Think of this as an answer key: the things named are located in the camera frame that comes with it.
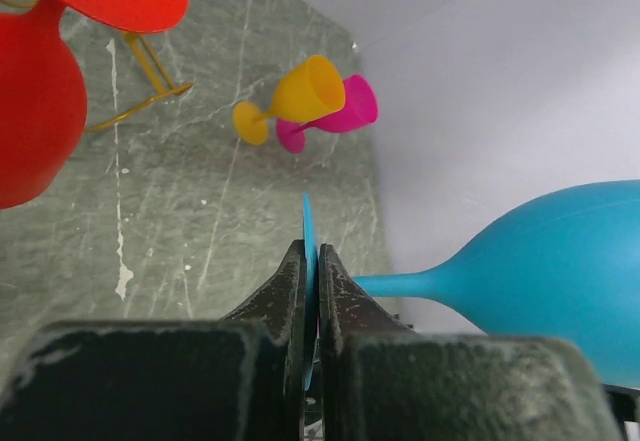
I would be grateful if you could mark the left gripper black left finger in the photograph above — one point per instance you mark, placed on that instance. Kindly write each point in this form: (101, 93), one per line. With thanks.
(236, 378)

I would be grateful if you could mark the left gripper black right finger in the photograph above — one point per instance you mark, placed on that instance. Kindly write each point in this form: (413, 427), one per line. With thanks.
(382, 381)

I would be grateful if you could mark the blue plastic wine glass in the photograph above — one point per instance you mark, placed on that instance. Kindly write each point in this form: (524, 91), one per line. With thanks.
(565, 265)

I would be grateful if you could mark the magenta plastic wine glass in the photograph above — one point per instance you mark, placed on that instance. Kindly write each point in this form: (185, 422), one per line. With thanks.
(360, 110)

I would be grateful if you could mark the yellow plastic wine glass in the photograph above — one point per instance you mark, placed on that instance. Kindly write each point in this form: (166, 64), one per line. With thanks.
(309, 91)

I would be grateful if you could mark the red plastic wine glass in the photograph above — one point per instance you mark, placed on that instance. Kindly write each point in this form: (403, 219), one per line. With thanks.
(43, 93)

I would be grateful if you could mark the gold wire wine glass rack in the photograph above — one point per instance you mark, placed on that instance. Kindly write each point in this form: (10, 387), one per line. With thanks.
(147, 60)

